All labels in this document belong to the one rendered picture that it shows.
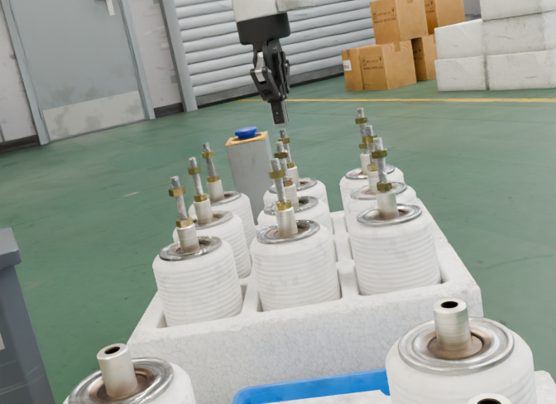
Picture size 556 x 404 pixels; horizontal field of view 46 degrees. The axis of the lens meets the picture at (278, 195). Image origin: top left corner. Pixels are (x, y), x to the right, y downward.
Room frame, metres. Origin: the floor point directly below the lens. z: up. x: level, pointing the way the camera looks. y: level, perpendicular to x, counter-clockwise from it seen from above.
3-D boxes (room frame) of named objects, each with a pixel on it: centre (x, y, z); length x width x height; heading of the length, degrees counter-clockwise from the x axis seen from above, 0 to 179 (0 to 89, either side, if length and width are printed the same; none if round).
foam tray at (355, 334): (0.85, -0.01, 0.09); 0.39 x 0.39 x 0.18; 85
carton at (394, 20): (4.67, -1.07, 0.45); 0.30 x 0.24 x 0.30; 25
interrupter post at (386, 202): (0.72, -0.12, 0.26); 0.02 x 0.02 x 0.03
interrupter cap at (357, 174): (0.95, -0.14, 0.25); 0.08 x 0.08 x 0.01
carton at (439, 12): (4.83, -1.39, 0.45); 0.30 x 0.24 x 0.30; 21
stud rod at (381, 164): (0.72, -0.12, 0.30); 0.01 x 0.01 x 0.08
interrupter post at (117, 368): (0.43, 0.14, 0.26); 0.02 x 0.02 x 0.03
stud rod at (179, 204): (0.74, 0.11, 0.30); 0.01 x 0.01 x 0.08
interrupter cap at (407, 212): (0.72, -0.12, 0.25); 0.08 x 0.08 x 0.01
